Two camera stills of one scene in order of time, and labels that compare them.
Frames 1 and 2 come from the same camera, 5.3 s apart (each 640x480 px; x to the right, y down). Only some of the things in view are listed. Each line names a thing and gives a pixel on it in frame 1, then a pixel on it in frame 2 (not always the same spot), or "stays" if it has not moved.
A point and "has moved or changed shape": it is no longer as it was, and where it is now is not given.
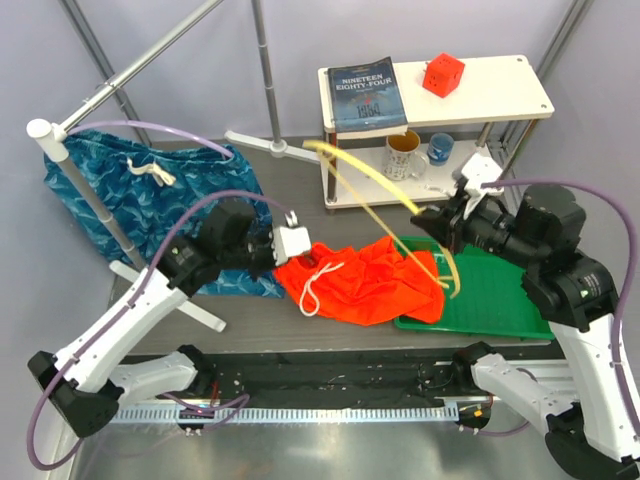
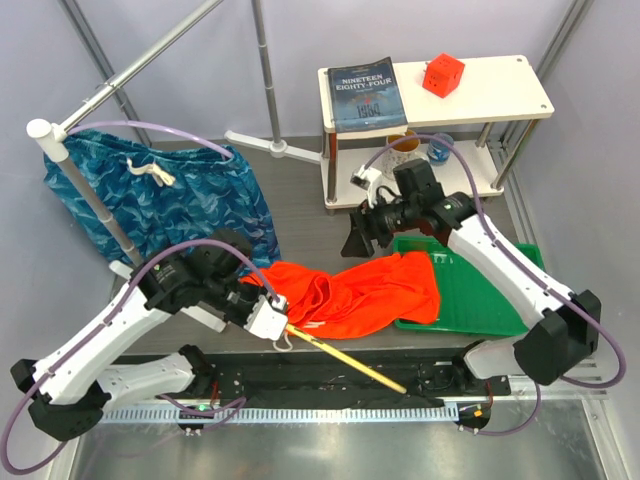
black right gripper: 447,226 → 364,229
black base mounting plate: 250,378 stays
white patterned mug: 401,159 stays
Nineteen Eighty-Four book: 366,100 stays
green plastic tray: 483,292 stays
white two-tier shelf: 455,108 stays
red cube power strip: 443,75 stays
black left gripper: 264,235 → 240,321
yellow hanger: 453,283 → 347,359
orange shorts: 368,284 has moved or changed shape
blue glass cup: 439,148 stays
